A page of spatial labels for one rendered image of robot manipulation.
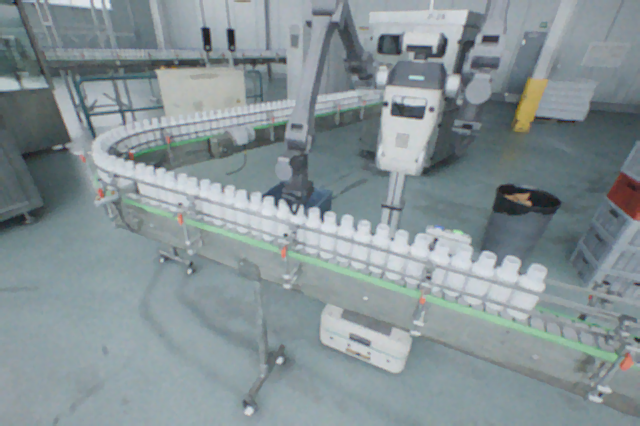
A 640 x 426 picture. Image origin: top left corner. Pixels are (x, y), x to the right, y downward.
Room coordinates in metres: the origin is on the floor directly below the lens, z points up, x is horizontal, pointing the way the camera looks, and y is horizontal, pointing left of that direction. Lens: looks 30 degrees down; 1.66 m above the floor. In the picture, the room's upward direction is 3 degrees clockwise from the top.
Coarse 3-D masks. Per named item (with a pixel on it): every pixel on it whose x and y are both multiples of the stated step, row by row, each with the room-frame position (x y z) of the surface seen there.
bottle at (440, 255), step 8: (440, 248) 0.71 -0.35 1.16; (448, 248) 0.71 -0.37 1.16; (432, 256) 0.72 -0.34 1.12; (440, 256) 0.71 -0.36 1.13; (448, 256) 0.72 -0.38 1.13; (448, 264) 0.70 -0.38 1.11; (424, 272) 0.74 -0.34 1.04; (440, 272) 0.70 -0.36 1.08; (432, 280) 0.70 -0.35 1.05; (440, 280) 0.70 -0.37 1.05; (440, 288) 0.70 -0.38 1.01
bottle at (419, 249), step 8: (416, 240) 0.75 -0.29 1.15; (424, 240) 0.74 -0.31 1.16; (416, 248) 0.74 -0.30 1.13; (424, 248) 0.74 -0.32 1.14; (416, 256) 0.73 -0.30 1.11; (424, 256) 0.73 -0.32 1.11; (408, 264) 0.74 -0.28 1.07; (416, 264) 0.73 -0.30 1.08; (424, 264) 0.73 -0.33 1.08; (408, 272) 0.74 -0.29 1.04; (416, 272) 0.73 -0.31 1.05; (408, 280) 0.73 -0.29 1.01
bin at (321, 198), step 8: (280, 184) 1.58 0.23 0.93; (264, 192) 1.44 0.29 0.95; (272, 192) 1.50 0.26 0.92; (280, 192) 1.58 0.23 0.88; (312, 192) 1.55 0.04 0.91; (320, 192) 1.53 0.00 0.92; (328, 192) 1.51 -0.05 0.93; (304, 200) 1.57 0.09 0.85; (312, 200) 1.55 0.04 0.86; (320, 200) 1.53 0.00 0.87; (328, 200) 1.46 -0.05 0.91; (304, 208) 1.57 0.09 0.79; (320, 208) 1.36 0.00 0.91; (328, 208) 1.47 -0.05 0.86; (320, 216) 1.36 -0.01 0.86
